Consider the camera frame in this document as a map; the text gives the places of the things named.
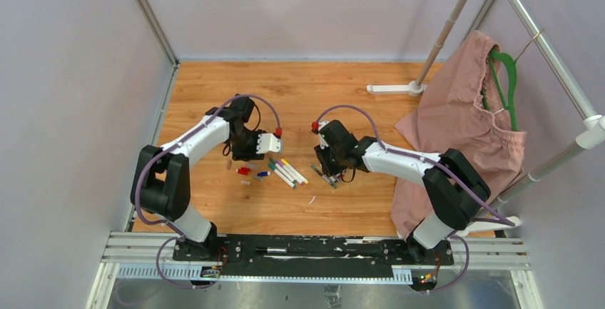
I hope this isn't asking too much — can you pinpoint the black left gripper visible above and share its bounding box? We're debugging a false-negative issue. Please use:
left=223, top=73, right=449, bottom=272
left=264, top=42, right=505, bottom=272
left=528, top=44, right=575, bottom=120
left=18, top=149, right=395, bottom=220
left=228, top=129, right=267, bottom=162

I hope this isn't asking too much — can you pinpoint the clear green gel pen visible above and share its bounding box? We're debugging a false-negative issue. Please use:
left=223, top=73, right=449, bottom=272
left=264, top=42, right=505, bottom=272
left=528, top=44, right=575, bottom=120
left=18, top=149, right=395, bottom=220
left=310, top=163, right=337, bottom=189

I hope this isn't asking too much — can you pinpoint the dark green capped marker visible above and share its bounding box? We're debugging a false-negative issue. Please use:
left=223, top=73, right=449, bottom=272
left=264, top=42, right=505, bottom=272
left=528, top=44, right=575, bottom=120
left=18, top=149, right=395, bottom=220
left=270, top=158, right=298, bottom=185

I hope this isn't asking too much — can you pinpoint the yellow capped white marker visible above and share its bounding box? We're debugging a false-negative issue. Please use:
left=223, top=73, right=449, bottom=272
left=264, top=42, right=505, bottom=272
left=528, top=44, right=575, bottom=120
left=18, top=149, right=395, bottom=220
left=280, top=158, right=308, bottom=184

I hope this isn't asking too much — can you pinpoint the pink capped white marker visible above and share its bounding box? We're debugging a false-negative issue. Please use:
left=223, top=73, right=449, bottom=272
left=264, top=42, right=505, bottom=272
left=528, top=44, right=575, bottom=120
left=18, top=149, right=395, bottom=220
left=277, top=159, right=307, bottom=185

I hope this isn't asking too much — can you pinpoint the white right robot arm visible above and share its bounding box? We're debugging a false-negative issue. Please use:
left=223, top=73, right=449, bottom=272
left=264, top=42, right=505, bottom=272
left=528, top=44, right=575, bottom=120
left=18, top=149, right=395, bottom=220
left=311, top=120, right=491, bottom=265

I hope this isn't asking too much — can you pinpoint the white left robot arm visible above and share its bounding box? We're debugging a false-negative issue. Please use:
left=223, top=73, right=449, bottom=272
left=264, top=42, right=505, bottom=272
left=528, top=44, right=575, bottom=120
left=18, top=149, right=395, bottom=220
left=131, top=94, right=265, bottom=261

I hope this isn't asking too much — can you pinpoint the teal capped white marker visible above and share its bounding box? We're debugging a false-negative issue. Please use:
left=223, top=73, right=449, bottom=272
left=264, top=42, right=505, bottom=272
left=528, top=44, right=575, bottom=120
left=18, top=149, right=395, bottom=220
left=268, top=163, right=297, bottom=188

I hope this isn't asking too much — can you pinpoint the pink cloth garment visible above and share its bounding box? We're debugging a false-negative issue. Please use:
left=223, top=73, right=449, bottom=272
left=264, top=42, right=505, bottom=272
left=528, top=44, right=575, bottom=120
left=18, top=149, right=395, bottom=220
left=390, top=30, right=527, bottom=239

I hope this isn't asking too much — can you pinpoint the green clothes hanger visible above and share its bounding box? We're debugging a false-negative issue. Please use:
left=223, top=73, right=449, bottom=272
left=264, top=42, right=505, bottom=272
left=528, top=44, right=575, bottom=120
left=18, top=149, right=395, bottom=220
left=482, top=49, right=519, bottom=132

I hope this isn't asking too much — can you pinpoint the metal clothes rack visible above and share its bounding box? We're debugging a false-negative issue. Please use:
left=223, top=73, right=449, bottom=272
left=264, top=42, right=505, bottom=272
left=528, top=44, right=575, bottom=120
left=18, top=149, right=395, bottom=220
left=366, top=0, right=605, bottom=238

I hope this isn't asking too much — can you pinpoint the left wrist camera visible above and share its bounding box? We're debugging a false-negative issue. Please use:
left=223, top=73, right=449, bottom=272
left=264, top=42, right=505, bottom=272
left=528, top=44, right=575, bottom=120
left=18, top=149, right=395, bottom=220
left=256, top=133, right=284, bottom=154

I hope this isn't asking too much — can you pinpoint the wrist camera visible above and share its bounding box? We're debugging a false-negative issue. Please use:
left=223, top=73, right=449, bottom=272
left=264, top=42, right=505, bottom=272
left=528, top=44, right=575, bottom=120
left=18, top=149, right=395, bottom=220
left=256, top=133, right=284, bottom=154
left=311, top=121, right=330, bottom=150

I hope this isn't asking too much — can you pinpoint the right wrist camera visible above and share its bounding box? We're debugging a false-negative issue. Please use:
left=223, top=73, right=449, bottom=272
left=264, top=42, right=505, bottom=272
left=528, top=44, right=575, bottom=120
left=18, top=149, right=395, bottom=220
left=311, top=121, right=330, bottom=150

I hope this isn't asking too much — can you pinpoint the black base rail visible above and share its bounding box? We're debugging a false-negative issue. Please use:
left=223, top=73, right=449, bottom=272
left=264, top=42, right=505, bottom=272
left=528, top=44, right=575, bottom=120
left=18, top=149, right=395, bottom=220
left=173, top=234, right=454, bottom=278

